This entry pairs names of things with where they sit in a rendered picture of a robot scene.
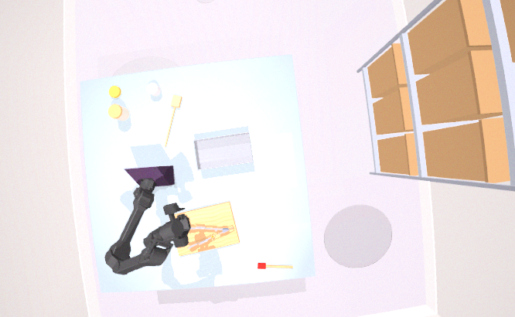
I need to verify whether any light orange flat board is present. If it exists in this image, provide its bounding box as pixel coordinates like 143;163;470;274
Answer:
174;202;240;256

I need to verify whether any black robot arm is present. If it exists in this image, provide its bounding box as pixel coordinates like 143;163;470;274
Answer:
104;178;191;275

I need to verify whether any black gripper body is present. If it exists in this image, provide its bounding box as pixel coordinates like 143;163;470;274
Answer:
163;203;189;248

